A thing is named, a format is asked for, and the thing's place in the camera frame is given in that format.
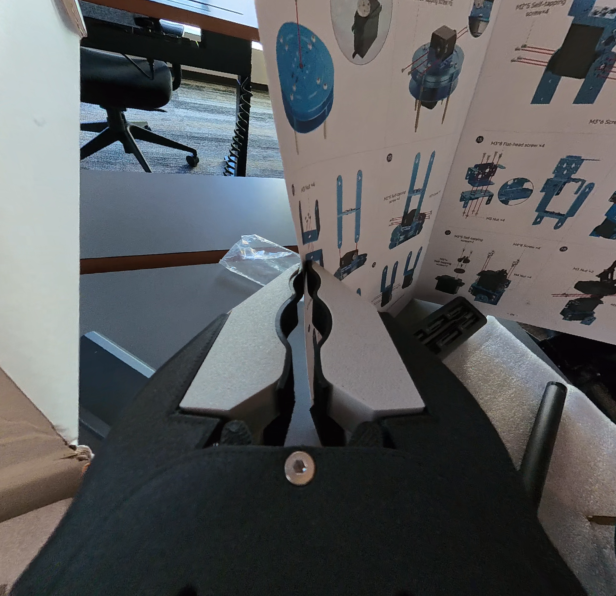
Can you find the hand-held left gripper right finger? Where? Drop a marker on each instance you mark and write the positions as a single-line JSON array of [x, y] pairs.
[[375, 365]]

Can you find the black rectangular case sleeve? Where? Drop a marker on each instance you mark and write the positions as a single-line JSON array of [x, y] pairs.
[[106, 379]]

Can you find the light grey wood-edged desk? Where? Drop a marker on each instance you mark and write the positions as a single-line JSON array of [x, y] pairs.
[[183, 211]]

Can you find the black precision screwdriver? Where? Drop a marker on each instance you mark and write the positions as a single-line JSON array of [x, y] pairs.
[[544, 437]]

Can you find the orange cardboard box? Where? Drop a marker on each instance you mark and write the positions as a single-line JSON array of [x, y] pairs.
[[38, 173]]

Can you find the instruction manual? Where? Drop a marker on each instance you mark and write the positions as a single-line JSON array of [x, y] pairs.
[[365, 139]]

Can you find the clear plastic bag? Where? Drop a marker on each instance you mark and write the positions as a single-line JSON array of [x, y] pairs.
[[255, 259]]

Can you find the black screwdriver bit holder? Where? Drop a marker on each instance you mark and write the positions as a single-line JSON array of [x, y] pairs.
[[452, 322]]

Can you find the dark blue office chair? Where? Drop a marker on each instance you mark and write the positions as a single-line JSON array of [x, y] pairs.
[[125, 81]]

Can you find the white foam sheet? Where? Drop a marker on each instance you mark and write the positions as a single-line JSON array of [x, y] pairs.
[[505, 379]]

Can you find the black wood-edged standing desk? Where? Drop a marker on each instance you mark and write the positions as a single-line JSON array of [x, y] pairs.
[[120, 33]]

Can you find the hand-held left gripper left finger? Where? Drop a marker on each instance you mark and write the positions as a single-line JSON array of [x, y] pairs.
[[240, 365]]

